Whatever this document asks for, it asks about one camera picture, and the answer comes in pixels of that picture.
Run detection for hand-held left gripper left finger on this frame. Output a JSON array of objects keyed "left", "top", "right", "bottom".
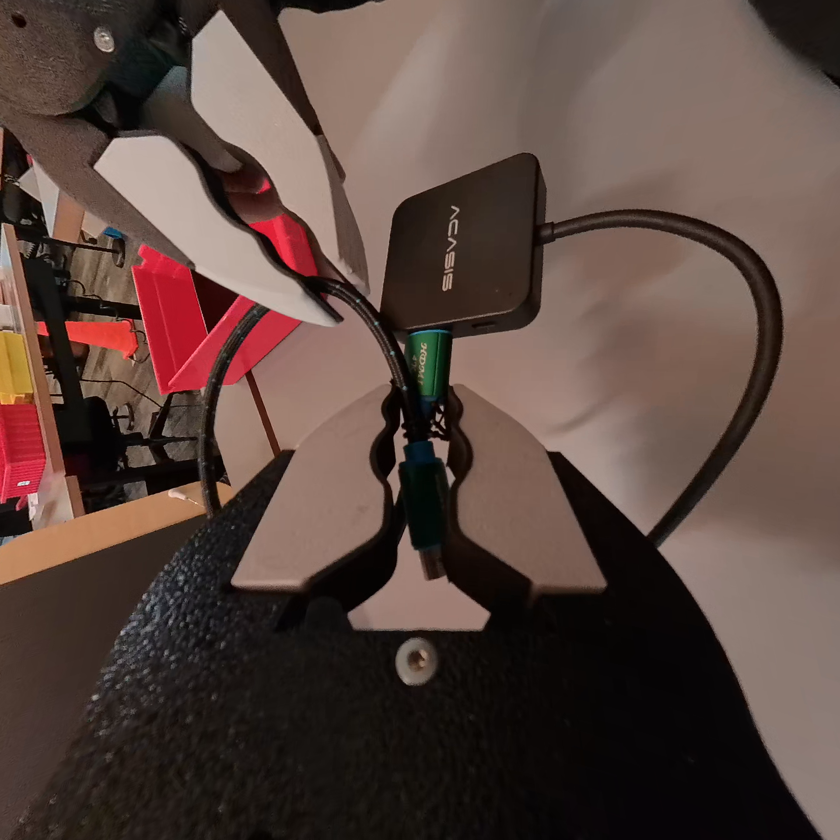
[{"left": 230, "top": 384, "right": 409, "bottom": 613}]

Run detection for red plastic tray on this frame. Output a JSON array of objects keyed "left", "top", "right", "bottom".
[{"left": 130, "top": 213, "right": 330, "bottom": 396}]

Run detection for stack of red bins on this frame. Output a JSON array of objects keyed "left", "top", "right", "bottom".
[{"left": 0, "top": 402, "right": 55, "bottom": 505}]

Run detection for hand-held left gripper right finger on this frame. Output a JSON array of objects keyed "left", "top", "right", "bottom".
[{"left": 445, "top": 385, "right": 607, "bottom": 613}]

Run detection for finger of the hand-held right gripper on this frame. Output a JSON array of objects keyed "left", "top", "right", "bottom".
[
  {"left": 189, "top": 8, "right": 373, "bottom": 294},
  {"left": 92, "top": 131, "right": 347, "bottom": 329}
]

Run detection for wooden shelf frame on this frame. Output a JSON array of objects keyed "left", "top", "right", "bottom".
[{"left": 0, "top": 222, "right": 88, "bottom": 521}]

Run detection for orange plastic piece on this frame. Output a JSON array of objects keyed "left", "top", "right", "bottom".
[{"left": 38, "top": 317, "right": 147, "bottom": 363}]

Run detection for black braided cable green plugs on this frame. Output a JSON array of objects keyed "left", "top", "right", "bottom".
[{"left": 200, "top": 279, "right": 457, "bottom": 584}]

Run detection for yellow plastic bin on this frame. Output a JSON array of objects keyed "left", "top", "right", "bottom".
[{"left": 0, "top": 330, "right": 35, "bottom": 406}]

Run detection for thick black hub cable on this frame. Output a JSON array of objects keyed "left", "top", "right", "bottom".
[{"left": 541, "top": 209, "right": 783, "bottom": 549}]

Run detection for brown wooden strip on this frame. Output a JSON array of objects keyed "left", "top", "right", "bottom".
[{"left": 245, "top": 369, "right": 283, "bottom": 458}]

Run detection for light wooden board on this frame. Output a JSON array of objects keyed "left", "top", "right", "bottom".
[{"left": 0, "top": 481, "right": 235, "bottom": 586}]

